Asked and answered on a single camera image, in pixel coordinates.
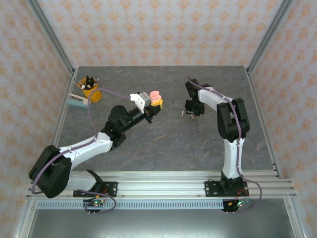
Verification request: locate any pink earbud charging case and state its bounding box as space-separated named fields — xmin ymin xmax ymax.
xmin=149 ymin=90 xmax=163 ymax=102

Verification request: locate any yellow pen cup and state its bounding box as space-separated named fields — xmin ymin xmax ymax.
xmin=79 ymin=83 xmax=103 ymax=103

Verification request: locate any teal beige stapler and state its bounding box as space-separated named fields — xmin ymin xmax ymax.
xmin=67 ymin=93 xmax=94 ymax=110

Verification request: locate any grey metal base panel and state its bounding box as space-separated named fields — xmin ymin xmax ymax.
xmin=14 ymin=209 xmax=305 ymax=238

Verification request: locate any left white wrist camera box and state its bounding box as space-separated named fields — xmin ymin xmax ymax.
xmin=129 ymin=91 xmax=152 ymax=114

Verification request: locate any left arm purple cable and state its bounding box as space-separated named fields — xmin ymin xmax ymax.
xmin=32 ymin=88 xmax=131 ymax=214

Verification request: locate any aluminium side rail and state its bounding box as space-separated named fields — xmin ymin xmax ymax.
xmin=246 ymin=66 xmax=283 ymax=179
xmin=39 ymin=69 xmax=78 ymax=180

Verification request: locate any wide aluminium rail beam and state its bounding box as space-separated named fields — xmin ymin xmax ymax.
xmin=26 ymin=171 xmax=298 ymax=199

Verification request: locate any red black power wire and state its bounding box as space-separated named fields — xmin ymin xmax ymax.
xmin=229 ymin=188 xmax=250 ymax=206
xmin=83 ymin=192 xmax=107 ymax=203

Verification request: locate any white slotted cable duct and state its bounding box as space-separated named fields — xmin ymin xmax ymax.
xmin=36 ymin=201 xmax=225 ymax=210

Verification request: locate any aluminium corner post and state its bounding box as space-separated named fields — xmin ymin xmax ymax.
xmin=246 ymin=0 xmax=297 ymax=75
xmin=26 ymin=0 xmax=75 ymax=76

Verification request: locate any aluminium frame leg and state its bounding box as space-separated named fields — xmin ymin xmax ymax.
xmin=283 ymin=198 xmax=308 ymax=238
xmin=13 ymin=199 xmax=38 ymax=238

